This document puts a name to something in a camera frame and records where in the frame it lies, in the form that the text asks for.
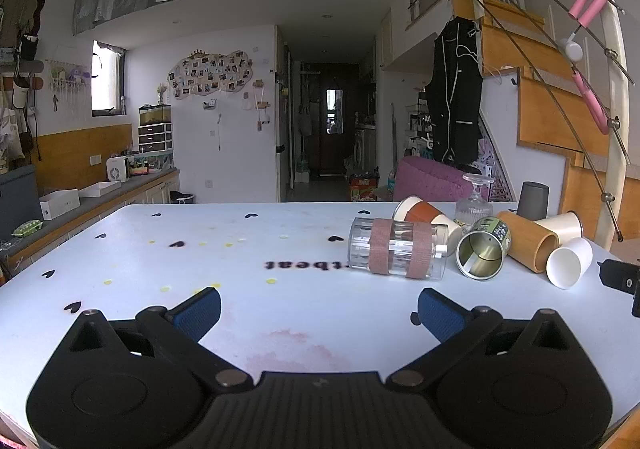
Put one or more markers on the wooden staircase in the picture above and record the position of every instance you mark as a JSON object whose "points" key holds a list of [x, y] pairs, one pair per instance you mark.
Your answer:
{"points": [[545, 109]]}

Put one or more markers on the pink foam exerciser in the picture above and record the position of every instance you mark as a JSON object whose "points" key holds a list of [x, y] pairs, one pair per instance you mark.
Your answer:
{"points": [[592, 101]]}

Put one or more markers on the green patterned pouch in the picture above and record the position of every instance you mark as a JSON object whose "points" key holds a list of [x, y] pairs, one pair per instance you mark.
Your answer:
{"points": [[27, 228]]}

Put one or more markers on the small drawer organiser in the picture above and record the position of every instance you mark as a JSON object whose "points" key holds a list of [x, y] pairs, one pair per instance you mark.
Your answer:
{"points": [[155, 138]]}

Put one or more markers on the pink upholstered chair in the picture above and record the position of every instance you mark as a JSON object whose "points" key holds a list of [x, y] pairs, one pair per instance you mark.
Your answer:
{"points": [[430, 179]]}

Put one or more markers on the fish tank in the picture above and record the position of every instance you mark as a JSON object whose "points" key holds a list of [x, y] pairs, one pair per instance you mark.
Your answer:
{"points": [[155, 115]]}

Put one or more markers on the orange cardboard tube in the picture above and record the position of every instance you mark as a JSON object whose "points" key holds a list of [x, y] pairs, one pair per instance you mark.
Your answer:
{"points": [[530, 241]]}

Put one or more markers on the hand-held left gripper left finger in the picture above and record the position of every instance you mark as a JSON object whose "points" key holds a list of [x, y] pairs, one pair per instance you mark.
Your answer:
{"points": [[197, 313]]}

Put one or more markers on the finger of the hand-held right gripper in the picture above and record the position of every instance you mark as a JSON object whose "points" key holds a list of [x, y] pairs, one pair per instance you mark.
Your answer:
{"points": [[620, 276]]}

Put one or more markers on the dark wooden door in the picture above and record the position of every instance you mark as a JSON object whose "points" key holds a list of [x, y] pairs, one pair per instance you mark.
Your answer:
{"points": [[332, 149]]}

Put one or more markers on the paper cup with brown sleeve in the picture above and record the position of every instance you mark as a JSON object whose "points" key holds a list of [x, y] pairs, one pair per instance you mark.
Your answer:
{"points": [[422, 213]]}

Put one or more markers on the hanging tote bag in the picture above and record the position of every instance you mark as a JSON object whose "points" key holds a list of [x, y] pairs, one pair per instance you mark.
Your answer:
{"points": [[9, 139]]}

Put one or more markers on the white wall hook rack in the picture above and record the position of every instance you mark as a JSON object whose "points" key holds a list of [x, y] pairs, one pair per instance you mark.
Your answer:
{"points": [[67, 79]]}

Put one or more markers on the window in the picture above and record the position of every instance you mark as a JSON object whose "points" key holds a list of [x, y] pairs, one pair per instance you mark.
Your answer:
{"points": [[106, 79]]}

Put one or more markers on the cloud-shaped photo board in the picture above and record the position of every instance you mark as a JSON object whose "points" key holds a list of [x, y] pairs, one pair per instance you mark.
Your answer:
{"points": [[210, 74]]}

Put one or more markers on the white air purifier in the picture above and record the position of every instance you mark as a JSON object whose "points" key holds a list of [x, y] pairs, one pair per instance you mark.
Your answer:
{"points": [[117, 170]]}

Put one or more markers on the side counter cabinet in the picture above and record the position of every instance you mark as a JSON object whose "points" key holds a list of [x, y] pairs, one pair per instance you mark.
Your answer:
{"points": [[80, 216]]}

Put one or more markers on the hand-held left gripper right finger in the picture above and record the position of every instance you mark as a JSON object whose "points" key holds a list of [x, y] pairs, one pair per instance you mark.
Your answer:
{"points": [[441, 313]]}

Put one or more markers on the grey storage box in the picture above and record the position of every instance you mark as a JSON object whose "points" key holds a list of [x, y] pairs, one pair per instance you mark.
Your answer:
{"points": [[17, 204]]}

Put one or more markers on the red printed box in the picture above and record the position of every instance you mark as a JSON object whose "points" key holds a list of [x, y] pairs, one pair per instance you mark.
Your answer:
{"points": [[363, 188]]}

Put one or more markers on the clear glass goblet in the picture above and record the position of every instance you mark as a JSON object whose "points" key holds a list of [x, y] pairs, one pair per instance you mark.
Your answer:
{"points": [[472, 211]]}

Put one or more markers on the white cardboard box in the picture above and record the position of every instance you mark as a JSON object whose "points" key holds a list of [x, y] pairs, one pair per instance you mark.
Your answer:
{"points": [[59, 204]]}

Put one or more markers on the white cup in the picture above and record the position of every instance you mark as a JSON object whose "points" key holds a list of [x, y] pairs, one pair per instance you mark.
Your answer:
{"points": [[570, 263]]}

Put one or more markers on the clear cup with brown bands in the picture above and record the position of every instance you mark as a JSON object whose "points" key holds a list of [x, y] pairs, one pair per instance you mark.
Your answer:
{"points": [[395, 249]]}

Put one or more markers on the silver refrigerator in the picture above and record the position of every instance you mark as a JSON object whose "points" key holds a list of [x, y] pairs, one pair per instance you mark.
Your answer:
{"points": [[282, 119]]}

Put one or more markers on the metal tin cup green label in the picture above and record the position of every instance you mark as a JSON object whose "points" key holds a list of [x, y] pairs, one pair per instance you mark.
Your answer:
{"points": [[482, 251]]}

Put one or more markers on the dark grey cup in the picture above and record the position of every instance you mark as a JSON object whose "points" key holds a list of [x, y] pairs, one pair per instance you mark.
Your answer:
{"points": [[532, 199]]}

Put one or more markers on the metal stair railing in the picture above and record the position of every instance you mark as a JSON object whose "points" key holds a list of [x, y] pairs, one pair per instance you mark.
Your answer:
{"points": [[616, 94]]}

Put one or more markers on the black coat with white trim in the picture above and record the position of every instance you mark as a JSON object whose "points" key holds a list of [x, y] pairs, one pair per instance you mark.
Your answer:
{"points": [[452, 99]]}

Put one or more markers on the cream paper cup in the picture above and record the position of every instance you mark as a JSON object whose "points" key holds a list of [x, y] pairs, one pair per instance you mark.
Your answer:
{"points": [[565, 225]]}

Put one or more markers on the black hanging bag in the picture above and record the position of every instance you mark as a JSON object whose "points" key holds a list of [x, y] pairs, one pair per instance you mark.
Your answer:
{"points": [[28, 48]]}

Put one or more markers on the flat white box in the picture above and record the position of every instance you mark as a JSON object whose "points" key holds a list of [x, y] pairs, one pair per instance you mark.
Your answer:
{"points": [[100, 189]]}

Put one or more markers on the black trash bin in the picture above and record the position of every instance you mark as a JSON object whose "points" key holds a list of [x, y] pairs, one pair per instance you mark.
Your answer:
{"points": [[182, 197]]}

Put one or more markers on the washing machine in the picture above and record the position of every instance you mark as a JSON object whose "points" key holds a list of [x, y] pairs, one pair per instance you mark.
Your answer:
{"points": [[361, 149]]}

